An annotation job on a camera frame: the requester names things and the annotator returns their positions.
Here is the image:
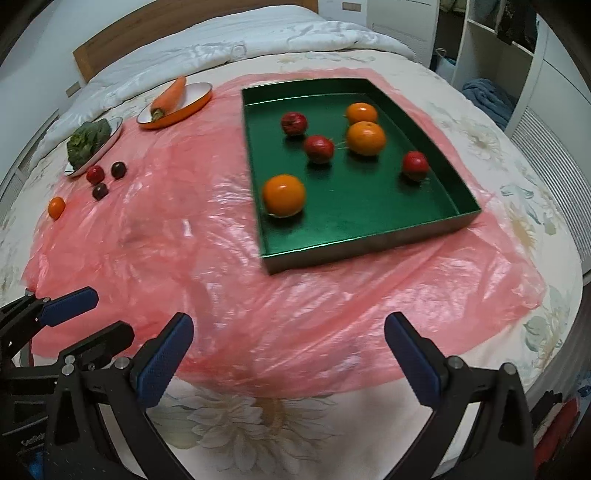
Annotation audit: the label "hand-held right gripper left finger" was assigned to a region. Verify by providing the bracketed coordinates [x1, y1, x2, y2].
[44, 312, 195, 480]

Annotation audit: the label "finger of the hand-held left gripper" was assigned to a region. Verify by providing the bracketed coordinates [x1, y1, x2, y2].
[0, 322, 136, 394]
[0, 286, 100, 365]

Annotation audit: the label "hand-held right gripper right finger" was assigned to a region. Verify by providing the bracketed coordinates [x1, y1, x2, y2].
[384, 312, 536, 480]

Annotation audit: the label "green cardboard box tray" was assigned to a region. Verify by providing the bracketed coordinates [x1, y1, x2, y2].
[241, 78, 482, 276]

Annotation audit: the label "pink plastic sheet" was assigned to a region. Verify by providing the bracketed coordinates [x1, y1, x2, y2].
[21, 67, 548, 398]

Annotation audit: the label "floral bed sheet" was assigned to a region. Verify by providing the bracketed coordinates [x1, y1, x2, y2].
[0, 46, 591, 480]

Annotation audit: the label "red and black cloth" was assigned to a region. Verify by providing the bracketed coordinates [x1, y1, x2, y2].
[531, 390, 585, 476]

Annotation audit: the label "green leafy vegetable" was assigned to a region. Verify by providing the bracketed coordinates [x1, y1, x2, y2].
[67, 119, 112, 168]

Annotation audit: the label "white plate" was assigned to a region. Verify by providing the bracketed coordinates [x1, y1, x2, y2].
[65, 116, 124, 178]

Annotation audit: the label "orange carrot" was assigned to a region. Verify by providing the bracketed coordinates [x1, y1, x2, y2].
[150, 75, 187, 121]

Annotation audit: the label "orange enamel bowl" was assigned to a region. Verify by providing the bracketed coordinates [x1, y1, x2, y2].
[137, 82, 214, 130]

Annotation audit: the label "wooden headboard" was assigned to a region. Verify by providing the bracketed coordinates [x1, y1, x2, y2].
[73, 0, 319, 84]

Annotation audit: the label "blue folded blanket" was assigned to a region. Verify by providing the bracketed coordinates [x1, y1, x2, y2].
[462, 78, 517, 132]

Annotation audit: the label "white duvet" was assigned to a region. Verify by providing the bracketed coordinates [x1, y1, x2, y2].
[34, 4, 419, 158]

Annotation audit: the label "white bag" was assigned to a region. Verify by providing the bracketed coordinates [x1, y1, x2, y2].
[434, 47, 458, 84]

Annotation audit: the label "white open wardrobe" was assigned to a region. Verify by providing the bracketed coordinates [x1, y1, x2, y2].
[318, 0, 591, 273]

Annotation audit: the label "dark hanging clothes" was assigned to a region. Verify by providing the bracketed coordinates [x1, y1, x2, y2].
[496, 0, 539, 49]

